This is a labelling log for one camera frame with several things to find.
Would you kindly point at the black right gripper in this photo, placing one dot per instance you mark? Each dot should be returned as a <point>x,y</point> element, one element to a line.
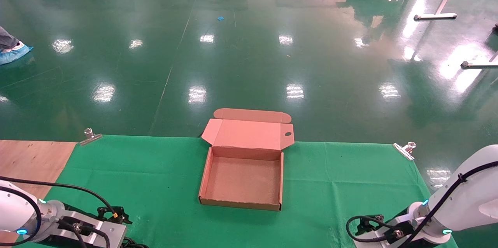
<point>371,224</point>

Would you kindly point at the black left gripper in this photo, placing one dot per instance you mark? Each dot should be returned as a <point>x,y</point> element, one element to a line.
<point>114,215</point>

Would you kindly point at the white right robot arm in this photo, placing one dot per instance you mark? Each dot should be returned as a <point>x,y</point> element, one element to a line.
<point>474,193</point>

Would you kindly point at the open brown cardboard box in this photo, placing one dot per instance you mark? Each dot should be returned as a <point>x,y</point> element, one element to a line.
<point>243,180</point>

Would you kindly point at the green table cloth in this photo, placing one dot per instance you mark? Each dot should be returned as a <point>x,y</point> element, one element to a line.
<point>311,201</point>

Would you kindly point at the silver binder clip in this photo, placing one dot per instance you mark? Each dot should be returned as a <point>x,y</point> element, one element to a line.
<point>91,138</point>
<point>404,150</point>

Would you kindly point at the blue shoe cover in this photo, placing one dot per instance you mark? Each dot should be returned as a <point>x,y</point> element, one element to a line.
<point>15,55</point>

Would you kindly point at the grey trouser leg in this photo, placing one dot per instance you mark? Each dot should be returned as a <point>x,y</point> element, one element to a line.
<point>6,39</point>

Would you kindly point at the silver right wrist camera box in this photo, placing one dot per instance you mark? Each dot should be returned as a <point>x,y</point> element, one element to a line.
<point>369,243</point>

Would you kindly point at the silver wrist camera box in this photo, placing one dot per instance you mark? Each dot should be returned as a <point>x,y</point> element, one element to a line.
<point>114,236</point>
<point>369,243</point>

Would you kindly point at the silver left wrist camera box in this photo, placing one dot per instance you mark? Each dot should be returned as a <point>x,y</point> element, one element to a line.
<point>114,236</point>

